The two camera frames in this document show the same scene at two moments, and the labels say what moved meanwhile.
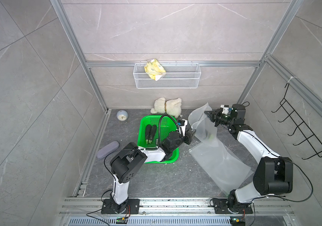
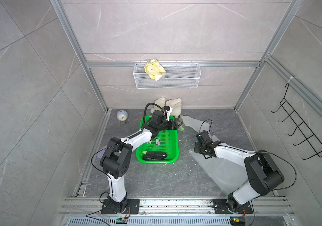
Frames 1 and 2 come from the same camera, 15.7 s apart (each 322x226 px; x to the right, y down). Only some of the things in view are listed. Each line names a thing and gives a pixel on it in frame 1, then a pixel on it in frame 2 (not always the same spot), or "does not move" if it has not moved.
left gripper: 188,139 to 174,127
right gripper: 214,115 to 196,147
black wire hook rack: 318,147 does not move
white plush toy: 172,107 does not move
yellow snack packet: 154,68 does not move
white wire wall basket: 177,76 does not move
